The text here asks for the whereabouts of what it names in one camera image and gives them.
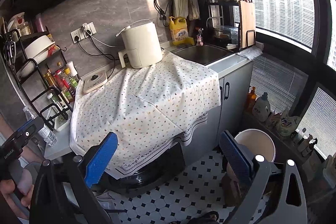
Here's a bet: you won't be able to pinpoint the white trash bin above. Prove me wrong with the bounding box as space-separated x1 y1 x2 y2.
235 129 276 162

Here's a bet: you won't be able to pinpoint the stainless kitchen sink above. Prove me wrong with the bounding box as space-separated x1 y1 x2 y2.
172 45 234 65

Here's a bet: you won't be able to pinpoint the person's left hand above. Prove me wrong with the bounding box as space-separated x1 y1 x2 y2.
1 169 34 221

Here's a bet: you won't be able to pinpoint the clear water bottle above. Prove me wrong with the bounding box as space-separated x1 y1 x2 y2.
23 105 57 147

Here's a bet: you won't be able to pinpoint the grey cabinet doors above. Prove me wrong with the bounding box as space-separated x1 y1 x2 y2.
182 61 253 165

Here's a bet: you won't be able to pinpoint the white plastic container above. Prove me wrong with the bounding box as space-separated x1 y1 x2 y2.
46 106 72 132

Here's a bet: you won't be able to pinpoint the white laundry detergent bottle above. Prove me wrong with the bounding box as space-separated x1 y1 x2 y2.
252 92 270 122

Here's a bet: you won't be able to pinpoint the green white refill pouch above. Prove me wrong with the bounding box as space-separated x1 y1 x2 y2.
276 108 301 140

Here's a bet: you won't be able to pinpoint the person's foot in sandal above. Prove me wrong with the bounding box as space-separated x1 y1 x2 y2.
188 211 219 224

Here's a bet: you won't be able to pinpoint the orange spray bottle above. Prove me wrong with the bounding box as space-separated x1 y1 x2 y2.
244 86 257 112

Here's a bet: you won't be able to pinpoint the floral white tablecloth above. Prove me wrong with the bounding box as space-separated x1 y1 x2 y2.
70 51 221 179

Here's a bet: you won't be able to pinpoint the black spice rack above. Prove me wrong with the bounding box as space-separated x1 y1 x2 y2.
1 27 74 131

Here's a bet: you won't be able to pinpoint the red cap oil bottle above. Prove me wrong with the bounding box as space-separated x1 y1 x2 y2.
54 70 73 102

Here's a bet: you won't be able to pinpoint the yellow cap green bottle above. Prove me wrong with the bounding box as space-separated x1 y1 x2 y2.
64 68 78 90

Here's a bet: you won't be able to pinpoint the white dispenser bottle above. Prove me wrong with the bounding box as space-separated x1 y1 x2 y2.
66 61 80 81

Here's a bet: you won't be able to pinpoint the pink small bottle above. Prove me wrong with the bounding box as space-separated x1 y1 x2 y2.
197 28 204 46

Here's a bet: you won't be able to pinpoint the cream air fryer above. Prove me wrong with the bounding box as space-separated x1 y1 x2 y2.
116 19 163 69

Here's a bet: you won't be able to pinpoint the yellow detergent jug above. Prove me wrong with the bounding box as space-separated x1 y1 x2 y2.
169 16 195 46

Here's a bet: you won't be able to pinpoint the wooden cutting board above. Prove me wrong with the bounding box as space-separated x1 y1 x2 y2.
239 1 256 50

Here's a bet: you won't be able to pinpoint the hanging plastic bags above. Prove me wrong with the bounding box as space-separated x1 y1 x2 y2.
173 0 201 21

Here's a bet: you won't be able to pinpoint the black dish rack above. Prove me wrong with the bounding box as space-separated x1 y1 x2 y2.
206 0 254 52

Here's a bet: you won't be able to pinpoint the black power cable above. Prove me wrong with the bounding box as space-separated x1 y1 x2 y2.
75 35 116 77

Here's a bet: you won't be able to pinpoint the wall power socket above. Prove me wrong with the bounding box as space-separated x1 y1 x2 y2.
71 22 97 44

